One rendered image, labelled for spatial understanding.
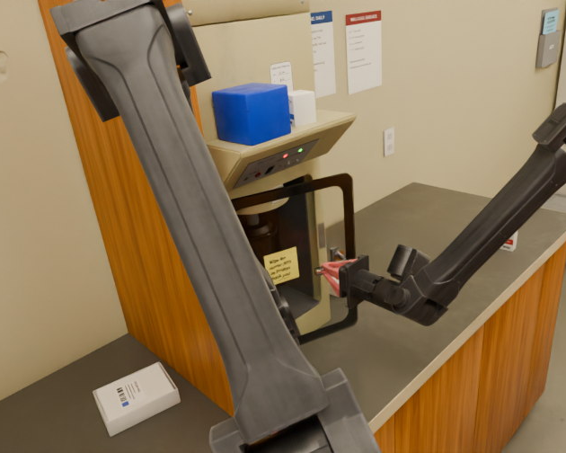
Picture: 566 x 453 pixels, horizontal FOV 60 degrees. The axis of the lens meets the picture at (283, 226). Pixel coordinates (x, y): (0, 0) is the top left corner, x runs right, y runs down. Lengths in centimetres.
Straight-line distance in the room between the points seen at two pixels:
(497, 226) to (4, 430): 110
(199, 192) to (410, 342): 101
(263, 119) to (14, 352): 86
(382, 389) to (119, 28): 95
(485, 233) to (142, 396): 79
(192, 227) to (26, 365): 112
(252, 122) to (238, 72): 15
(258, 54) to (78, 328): 85
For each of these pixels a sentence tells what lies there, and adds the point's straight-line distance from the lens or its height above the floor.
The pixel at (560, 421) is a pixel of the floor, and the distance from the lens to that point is 255.
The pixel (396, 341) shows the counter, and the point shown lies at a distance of 129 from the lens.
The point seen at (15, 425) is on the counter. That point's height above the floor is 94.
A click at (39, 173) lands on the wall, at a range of 127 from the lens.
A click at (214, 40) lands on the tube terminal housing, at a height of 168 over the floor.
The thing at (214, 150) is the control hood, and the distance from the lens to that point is 90.
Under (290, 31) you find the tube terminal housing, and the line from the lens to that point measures 107.
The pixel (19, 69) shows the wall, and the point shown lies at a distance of 124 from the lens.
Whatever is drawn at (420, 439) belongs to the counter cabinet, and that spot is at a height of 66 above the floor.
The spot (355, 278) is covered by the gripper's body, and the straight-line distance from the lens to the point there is 99.
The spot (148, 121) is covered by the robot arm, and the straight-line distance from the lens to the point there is 35.
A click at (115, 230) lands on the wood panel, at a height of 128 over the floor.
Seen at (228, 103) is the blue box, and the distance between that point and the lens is 89.
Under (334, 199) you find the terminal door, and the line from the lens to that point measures 107.
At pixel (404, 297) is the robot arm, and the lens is 88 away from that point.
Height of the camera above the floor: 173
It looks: 24 degrees down
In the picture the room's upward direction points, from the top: 6 degrees counter-clockwise
